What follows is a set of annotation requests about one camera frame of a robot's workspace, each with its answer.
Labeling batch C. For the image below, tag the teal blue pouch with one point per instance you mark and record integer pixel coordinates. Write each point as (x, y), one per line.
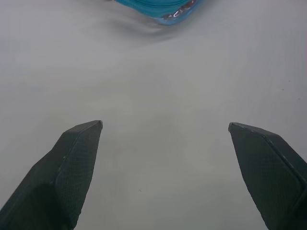
(156, 8)

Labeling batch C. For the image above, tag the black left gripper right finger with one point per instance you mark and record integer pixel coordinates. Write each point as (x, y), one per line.
(268, 172)

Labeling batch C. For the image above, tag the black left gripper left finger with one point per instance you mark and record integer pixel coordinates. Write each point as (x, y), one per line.
(60, 177)

